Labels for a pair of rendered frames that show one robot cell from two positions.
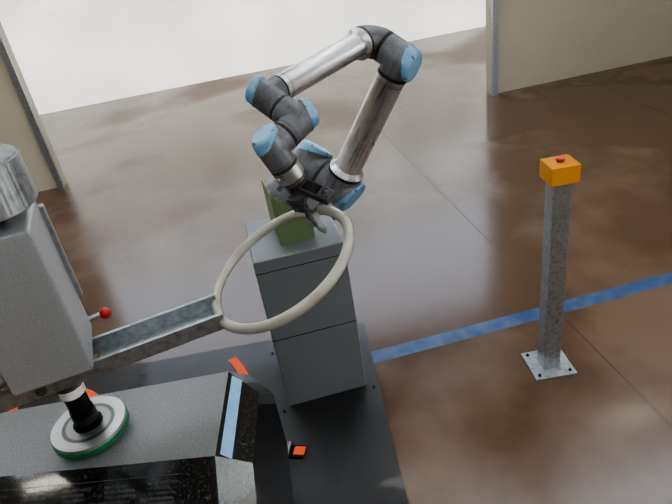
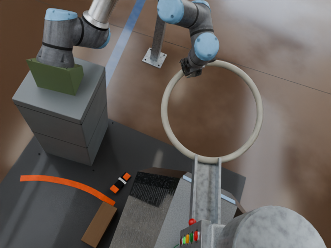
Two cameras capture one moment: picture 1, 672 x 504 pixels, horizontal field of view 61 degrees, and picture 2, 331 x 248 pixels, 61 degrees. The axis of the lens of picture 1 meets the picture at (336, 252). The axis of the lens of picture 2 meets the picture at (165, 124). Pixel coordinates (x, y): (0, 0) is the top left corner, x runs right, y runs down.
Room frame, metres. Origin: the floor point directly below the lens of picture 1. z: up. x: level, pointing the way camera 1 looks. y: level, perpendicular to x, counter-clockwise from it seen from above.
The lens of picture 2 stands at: (1.58, 0.92, 2.30)
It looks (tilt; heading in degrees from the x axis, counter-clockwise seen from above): 62 degrees down; 275
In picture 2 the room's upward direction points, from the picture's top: 20 degrees clockwise
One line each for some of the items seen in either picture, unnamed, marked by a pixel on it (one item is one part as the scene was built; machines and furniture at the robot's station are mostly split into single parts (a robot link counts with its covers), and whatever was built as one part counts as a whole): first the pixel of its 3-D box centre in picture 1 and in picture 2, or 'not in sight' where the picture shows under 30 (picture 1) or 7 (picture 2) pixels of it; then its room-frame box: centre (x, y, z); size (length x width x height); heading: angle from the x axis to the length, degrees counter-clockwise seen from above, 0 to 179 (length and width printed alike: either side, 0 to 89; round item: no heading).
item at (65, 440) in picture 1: (89, 423); not in sight; (1.26, 0.80, 0.89); 0.21 x 0.21 x 0.01
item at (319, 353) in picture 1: (307, 306); (71, 115); (2.31, 0.18, 0.43); 0.50 x 0.50 x 0.85; 8
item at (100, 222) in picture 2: not in sight; (100, 224); (1.80, 0.73, 0.07); 0.30 x 0.12 x 0.12; 88
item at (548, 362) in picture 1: (553, 272); (162, 17); (2.09, -0.94, 0.54); 0.20 x 0.20 x 1.09; 2
